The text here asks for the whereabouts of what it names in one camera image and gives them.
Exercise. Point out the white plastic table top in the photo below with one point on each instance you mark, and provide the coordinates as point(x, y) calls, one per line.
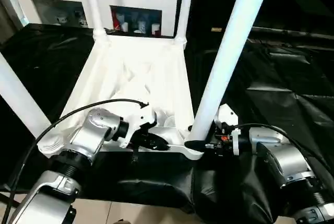
point(130, 77)

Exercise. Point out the white plastic table leg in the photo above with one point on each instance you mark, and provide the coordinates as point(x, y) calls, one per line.
point(94, 4)
point(229, 51)
point(184, 7)
point(18, 91)

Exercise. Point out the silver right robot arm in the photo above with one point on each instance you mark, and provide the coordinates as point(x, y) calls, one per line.
point(281, 156)

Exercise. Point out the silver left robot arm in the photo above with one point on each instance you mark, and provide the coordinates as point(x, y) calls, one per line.
point(96, 127)

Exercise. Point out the black plastic mat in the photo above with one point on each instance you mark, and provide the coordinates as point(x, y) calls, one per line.
point(274, 91)

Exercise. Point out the grey robot foot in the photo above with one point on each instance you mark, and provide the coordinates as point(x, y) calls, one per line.
point(121, 221)

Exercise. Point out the small white cup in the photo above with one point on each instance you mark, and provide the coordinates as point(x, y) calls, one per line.
point(124, 27)
point(155, 29)

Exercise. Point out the white jar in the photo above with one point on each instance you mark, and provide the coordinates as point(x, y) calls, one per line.
point(142, 27)

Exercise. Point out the red box in cabinet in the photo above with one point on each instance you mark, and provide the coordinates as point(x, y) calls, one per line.
point(115, 20)

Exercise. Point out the small white label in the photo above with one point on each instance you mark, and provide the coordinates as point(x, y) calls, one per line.
point(216, 29)

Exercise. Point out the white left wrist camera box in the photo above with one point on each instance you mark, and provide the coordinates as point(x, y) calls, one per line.
point(138, 119)

